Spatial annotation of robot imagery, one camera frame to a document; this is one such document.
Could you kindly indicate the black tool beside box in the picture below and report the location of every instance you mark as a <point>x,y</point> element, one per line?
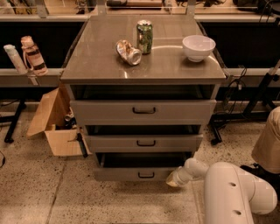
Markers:
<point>81,143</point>

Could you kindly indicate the grey middle drawer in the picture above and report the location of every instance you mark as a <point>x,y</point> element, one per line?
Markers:
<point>143,138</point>

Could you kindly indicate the green soda can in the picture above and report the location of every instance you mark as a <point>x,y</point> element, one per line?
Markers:
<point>144,36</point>

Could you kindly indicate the black stand base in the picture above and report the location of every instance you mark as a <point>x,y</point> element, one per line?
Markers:
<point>217,121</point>

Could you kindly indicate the grey drawer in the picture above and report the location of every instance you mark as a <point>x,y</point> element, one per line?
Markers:
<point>141,104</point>
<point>143,138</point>
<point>127,166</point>

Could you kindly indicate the grey bottom drawer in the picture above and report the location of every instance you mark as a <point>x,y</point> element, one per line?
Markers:
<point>127,166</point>

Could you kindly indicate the tan trouser leg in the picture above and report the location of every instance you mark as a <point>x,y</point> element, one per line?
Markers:
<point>266,151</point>

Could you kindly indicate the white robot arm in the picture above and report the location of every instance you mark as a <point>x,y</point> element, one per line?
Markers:
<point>231,195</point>

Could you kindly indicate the pink striped bottle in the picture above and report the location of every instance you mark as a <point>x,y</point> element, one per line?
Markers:
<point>32,56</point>

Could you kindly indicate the white bowl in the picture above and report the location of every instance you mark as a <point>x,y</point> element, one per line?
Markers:
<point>198,47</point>

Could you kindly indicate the black table leg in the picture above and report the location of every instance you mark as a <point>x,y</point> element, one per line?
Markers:
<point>13,121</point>

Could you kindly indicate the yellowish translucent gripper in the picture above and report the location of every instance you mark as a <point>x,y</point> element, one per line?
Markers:
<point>183,174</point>

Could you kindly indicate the grey drawer cabinet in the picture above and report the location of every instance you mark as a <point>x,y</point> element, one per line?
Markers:
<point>96,62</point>

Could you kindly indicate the cardboard box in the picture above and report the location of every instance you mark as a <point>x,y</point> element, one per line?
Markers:
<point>54,117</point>

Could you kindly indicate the grey top drawer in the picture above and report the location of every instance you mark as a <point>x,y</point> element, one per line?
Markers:
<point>141,104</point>

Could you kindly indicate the crushed silver can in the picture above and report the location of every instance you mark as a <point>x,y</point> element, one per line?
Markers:
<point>128,52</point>

